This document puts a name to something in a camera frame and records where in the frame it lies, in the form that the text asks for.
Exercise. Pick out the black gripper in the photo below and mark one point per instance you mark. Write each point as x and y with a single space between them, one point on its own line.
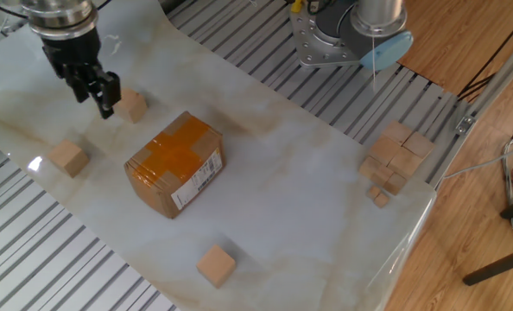
73 52

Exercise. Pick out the large wooden cube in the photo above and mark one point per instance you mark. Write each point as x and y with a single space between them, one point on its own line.
216 265
418 144
384 149
132 108
68 157
405 163
397 131

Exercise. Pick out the taped cardboard parcel box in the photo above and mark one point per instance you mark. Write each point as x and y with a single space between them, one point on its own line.
174 155

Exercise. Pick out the marble pattern mat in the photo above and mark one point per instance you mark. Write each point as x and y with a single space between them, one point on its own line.
282 194

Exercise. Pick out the medium wooden cube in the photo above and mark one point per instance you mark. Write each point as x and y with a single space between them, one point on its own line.
395 183
381 175
369 166

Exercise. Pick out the small wooden cube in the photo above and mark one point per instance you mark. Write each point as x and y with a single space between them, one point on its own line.
381 200
373 192

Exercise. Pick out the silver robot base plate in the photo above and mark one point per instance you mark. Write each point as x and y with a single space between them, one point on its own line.
308 43

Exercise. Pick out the aluminium frame post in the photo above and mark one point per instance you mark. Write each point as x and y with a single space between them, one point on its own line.
507 73

